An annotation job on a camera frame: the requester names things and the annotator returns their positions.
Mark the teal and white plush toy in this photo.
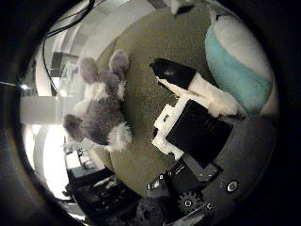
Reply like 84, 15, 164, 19
204, 13, 280, 119

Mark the grey and white bunny plush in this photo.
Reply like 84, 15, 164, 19
62, 49, 135, 154

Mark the black cable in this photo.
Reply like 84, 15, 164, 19
41, 0, 97, 96

